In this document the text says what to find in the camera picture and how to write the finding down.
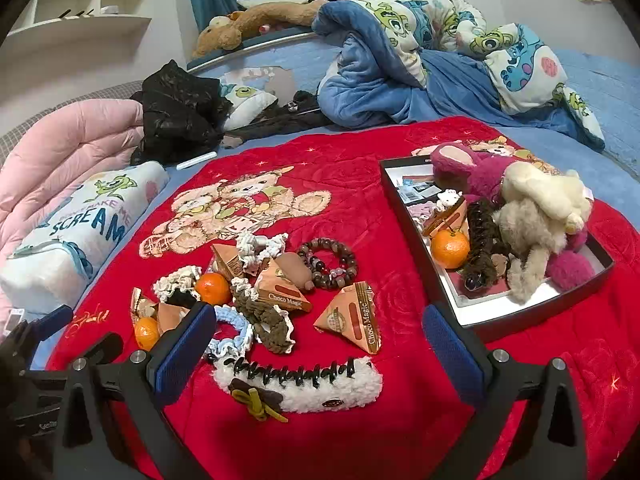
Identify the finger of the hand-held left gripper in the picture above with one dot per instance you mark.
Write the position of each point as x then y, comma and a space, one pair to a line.
106, 349
52, 317

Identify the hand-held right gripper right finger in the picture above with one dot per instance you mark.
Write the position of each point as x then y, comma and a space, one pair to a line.
450, 355

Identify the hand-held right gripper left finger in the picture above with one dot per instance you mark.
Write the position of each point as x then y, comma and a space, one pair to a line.
182, 360

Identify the blue crochet scrunchie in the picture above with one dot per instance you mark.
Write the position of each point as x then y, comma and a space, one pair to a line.
227, 311

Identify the brown knit scrunchie white lace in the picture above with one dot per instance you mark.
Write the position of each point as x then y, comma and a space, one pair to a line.
265, 320

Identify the black shallow tray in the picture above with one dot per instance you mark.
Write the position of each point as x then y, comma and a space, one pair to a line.
540, 307

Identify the peach triangular snack packet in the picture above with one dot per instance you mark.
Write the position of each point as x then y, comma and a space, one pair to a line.
282, 292
350, 320

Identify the mandarin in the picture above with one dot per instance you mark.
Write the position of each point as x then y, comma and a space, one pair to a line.
450, 247
146, 334
212, 289

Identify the brown white snack packet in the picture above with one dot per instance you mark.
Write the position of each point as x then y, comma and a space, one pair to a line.
141, 302

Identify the black scrunchie white lace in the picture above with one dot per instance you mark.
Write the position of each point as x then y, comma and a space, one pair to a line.
175, 285

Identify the brown bow hair clip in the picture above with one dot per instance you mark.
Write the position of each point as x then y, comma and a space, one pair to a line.
257, 397

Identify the long white printed pillow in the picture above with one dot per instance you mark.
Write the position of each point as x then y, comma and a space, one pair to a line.
85, 220

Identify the brown triangular snack packet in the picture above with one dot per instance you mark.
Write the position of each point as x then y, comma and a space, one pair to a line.
227, 262
445, 217

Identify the dark brown hair claw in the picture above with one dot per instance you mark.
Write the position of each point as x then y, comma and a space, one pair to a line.
482, 240

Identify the white fluffy hair clip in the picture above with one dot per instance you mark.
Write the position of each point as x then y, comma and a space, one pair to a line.
320, 390

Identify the grey-beige furry plush toy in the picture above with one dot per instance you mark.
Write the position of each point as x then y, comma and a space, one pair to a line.
525, 240

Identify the tan oval pouch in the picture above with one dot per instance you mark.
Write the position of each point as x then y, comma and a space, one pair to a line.
295, 272

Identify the pink crochet scrunchie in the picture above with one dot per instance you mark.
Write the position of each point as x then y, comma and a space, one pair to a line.
420, 210

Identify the small white crochet scrunchie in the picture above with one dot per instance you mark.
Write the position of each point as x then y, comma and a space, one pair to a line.
448, 197

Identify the black barcode card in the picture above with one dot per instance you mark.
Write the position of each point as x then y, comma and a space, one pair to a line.
420, 190

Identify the pink quilt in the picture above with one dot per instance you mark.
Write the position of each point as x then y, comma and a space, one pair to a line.
65, 150

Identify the red printed blanket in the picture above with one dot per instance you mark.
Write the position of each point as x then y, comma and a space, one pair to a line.
350, 200

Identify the cream plush toy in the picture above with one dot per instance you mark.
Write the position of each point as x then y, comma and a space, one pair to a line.
545, 195

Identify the pink plush bear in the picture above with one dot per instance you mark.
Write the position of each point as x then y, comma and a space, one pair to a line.
457, 162

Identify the white tube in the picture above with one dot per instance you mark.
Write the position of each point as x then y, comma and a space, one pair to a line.
197, 160

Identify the black puffer jacket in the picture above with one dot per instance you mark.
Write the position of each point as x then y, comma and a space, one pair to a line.
175, 105

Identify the dark brown garment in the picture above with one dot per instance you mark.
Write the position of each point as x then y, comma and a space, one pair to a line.
280, 122

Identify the small monster-print pillow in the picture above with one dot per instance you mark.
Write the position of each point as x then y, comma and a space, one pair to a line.
245, 100

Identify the blue monster-print quilt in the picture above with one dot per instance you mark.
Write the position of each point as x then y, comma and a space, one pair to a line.
400, 60

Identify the blue bed sheet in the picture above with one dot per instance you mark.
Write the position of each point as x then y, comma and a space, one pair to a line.
600, 95

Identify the brown teddy bear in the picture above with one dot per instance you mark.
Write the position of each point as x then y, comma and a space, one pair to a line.
250, 20

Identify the white wall shelf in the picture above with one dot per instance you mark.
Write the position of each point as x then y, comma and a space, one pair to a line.
85, 27

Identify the white metal bed frame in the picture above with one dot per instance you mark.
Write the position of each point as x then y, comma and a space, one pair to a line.
250, 47

